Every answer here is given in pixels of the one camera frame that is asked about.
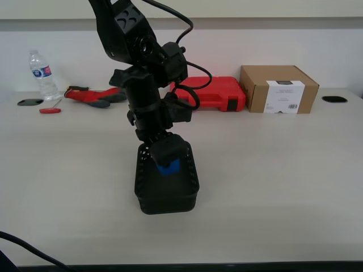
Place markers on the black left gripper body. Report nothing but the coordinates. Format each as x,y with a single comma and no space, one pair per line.
144,110

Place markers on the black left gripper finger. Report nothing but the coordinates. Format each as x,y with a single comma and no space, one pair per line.
167,148

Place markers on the blue block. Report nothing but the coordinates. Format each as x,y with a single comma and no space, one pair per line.
171,167

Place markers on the dark robot base part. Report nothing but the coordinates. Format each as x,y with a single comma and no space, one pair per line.
6,263

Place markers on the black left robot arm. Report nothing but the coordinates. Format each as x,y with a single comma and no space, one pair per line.
122,37

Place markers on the black plastic basket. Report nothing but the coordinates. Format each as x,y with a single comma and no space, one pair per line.
167,195

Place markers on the red grey work glove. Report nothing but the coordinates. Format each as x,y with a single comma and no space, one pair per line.
96,94
99,104

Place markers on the red plastic tool case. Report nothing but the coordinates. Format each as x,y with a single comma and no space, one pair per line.
218,92

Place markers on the clear plastic water bottle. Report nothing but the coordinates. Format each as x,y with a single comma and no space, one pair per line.
42,76

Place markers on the black desk grommet hole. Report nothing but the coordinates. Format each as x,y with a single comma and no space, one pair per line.
30,102
334,99

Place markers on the brown cardboard box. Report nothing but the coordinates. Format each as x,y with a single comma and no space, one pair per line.
276,89

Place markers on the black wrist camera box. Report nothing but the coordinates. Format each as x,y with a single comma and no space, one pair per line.
178,112

